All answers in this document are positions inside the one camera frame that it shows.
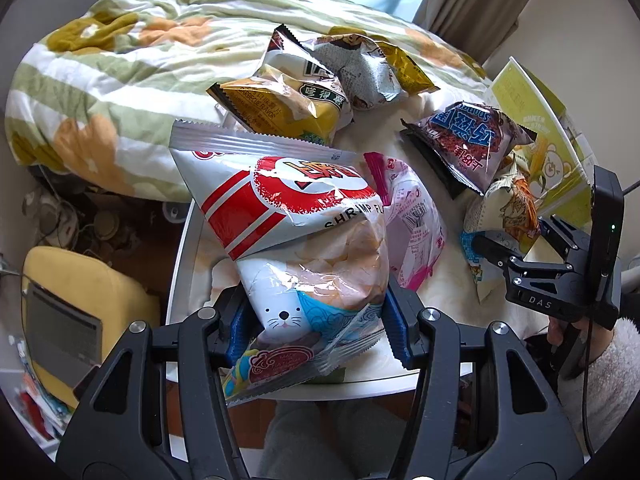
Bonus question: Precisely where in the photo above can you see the cream and orange cake packet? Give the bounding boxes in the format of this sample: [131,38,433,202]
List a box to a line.
[462,160,543,256]

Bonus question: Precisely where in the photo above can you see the yellow and white chips bag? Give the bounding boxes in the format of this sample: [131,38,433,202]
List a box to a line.
[207,25,356,147]

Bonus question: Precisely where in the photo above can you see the silver grey snack bag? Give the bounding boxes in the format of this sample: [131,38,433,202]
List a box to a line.
[305,35,408,111]

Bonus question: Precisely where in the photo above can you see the yellow-green cardboard box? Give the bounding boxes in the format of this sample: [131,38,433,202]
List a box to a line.
[487,57,596,256]

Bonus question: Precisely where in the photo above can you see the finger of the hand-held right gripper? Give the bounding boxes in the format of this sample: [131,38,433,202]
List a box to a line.
[537,214,593,263]
[471,232,527,267]

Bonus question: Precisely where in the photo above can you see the red and white chips bag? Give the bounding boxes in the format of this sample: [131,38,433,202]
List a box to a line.
[170,119,401,408]

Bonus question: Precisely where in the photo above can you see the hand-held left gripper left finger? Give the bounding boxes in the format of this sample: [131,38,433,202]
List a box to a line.
[55,285,252,480]

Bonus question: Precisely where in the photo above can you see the tangle of floor cables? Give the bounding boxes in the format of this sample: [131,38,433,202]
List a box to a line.
[22,185,132,257]

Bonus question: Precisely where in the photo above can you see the blue and white snack packet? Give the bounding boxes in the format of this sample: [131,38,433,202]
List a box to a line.
[460,230,507,304]

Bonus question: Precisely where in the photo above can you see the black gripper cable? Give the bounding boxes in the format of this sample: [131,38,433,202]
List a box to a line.
[581,327,599,457]

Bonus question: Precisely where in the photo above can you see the yellow chair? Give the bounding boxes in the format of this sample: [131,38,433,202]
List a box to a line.
[20,246,162,411]

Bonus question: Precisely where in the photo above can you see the beige curtain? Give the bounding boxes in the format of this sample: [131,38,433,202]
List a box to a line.
[412,0,552,61]

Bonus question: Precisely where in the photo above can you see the pile of colourful books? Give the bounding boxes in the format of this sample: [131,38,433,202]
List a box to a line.
[10,340,77,442]

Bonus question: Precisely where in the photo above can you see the floral striped blanket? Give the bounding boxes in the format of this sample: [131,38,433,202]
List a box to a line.
[5,0,493,202]

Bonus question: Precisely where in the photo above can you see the person's grey trouser legs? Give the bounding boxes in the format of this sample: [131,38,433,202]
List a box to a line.
[257,400,417,480]

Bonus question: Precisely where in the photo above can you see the pink and white snack packet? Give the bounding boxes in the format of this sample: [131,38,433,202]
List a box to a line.
[362,151,448,291]

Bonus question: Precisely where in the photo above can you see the grey laptop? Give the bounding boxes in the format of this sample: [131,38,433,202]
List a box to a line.
[25,282,104,367]

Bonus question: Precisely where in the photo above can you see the purple snack bag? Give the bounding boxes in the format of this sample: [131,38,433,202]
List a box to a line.
[400,101,538,200]

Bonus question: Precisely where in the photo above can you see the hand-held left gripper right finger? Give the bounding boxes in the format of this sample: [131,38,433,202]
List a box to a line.
[382,275,586,480]

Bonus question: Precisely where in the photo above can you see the person's right hand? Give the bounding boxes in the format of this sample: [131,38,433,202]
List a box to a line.
[546,319,567,358]

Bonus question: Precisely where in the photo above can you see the gold brown snack bag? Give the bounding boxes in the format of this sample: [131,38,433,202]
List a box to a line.
[375,42,441,96]

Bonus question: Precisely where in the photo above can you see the person's right forearm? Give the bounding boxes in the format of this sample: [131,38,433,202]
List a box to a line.
[557,317,640,457]

